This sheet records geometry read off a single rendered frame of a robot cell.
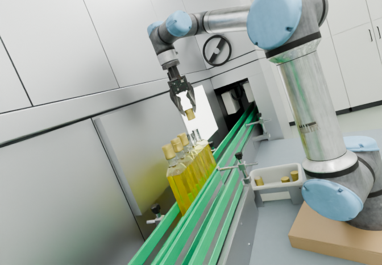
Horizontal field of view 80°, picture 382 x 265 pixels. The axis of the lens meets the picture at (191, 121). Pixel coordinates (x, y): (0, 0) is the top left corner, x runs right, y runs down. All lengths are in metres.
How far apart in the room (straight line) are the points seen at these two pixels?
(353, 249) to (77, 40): 0.98
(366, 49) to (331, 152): 3.99
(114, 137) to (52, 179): 0.21
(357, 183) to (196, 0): 1.51
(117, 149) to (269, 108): 1.20
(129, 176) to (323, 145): 0.55
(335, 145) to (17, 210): 0.69
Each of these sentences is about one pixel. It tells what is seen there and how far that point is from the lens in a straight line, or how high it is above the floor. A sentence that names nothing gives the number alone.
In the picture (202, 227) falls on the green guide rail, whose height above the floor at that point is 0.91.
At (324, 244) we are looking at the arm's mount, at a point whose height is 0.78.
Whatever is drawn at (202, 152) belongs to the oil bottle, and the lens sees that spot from 0.90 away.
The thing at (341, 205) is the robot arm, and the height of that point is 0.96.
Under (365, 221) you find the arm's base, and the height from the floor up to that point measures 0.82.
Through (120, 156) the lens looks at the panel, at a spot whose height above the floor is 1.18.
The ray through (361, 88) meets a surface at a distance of 4.57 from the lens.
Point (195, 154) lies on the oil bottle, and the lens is 0.84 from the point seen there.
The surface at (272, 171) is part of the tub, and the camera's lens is 1.13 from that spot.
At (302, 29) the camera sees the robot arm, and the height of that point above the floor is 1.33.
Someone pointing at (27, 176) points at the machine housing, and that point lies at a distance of 0.64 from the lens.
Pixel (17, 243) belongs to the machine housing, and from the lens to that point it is 0.63.
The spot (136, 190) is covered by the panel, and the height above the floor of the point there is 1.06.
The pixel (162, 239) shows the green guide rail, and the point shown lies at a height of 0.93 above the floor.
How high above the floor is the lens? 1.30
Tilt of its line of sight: 8 degrees down
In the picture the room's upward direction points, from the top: 21 degrees counter-clockwise
